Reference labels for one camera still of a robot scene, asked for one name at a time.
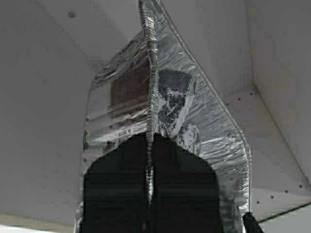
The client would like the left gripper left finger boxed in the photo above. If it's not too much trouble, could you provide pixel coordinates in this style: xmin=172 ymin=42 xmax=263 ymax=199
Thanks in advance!
xmin=81 ymin=133 xmax=148 ymax=233

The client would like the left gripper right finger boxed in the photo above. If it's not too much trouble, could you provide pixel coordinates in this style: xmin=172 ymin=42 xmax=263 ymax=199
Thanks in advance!
xmin=151 ymin=134 xmax=224 ymax=233

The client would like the aluminium foil tray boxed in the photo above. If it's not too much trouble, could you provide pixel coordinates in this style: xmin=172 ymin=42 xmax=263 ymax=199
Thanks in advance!
xmin=74 ymin=0 xmax=251 ymax=233

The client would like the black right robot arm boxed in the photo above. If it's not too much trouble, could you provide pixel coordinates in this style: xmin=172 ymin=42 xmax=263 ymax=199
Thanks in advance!
xmin=242 ymin=212 xmax=264 ymax=233

